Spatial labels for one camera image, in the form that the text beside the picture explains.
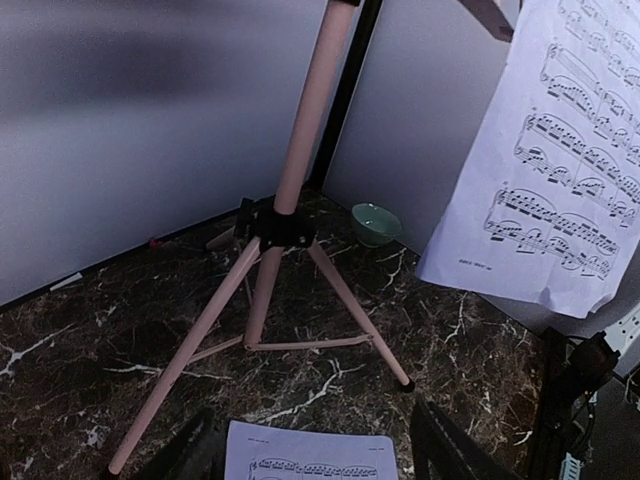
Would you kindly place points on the pink folding music stand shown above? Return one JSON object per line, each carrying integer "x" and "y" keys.
{"x": 271, "y": 231}

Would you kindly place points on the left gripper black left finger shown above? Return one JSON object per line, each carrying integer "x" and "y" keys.
{"x": 197, "y": 451}

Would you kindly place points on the pale green ceramic bowl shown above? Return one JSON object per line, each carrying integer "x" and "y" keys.
{"x": 373, "y": 225}

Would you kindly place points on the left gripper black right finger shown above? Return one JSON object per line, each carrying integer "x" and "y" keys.
{"x": 437, "y": 442}

